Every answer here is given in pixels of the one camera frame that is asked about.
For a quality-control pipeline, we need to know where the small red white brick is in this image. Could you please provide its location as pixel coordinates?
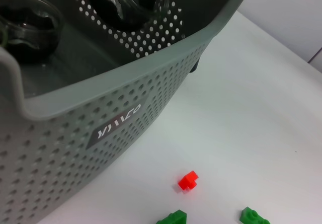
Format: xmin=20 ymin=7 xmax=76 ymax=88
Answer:
xmin=173 ymin=170 xmax=199 ymax=194

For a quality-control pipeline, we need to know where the green toy brick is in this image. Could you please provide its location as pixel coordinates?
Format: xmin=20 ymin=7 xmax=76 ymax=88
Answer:
xmin=155 ymin=209 xmax=188 ymax=224
xmin=238 ymin=206 xmax=271 ymax=224

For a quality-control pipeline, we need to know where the grey perforated storage bin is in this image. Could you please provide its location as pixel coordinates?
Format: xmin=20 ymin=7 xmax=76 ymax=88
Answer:
xmin=0 ymin=0 xmax=262 ymax=224

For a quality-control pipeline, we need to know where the glass teacup black sleeve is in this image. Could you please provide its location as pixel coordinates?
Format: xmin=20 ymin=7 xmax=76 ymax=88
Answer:
xmin=0 ymin=0 xmax=64 ymax=64
xmin=87 ymin=0 xmax=170 ymax=31

